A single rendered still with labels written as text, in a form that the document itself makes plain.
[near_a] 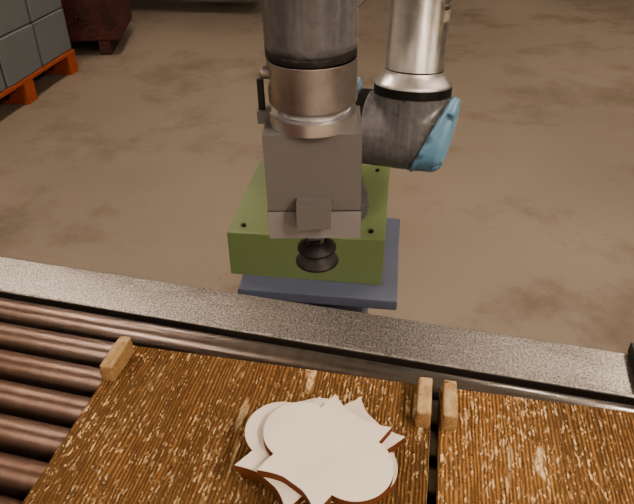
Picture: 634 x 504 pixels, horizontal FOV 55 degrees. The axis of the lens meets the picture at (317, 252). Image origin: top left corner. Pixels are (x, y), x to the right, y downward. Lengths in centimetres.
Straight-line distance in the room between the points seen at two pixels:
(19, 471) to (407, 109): 67
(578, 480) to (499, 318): 171
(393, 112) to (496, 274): 180
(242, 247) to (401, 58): 40
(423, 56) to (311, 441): 54
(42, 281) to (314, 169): 64
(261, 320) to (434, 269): 177
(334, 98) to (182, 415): 43
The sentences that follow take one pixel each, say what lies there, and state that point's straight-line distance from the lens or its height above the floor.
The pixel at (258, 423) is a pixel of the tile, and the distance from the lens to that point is 69.
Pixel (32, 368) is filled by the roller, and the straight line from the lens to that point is 91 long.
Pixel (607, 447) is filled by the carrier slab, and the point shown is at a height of 94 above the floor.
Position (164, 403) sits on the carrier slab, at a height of 94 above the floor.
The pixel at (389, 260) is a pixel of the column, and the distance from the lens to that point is 111.
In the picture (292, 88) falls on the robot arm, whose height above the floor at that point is 134.
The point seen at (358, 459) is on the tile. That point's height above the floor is 99.
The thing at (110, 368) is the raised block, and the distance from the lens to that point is 81.
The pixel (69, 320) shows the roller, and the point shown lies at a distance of 97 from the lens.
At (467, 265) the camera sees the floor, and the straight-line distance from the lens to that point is 267.
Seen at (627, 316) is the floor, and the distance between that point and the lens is 261.
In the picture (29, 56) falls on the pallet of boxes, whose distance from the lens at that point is 476.
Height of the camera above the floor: 150
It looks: 34 degrees down
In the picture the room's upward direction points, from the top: straight up
